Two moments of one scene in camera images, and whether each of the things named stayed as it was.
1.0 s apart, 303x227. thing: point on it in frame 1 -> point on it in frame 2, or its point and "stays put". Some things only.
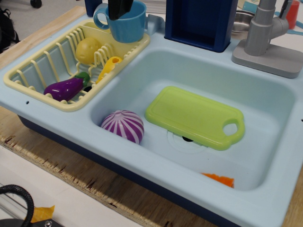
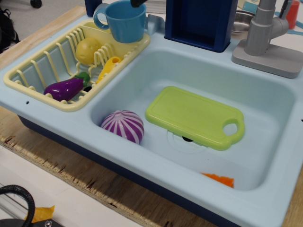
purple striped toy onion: (125, 124) stays put
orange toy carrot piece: (227, 181) stays put
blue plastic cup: (127, 19) stays put
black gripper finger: (117, 8) -> (137, 3)
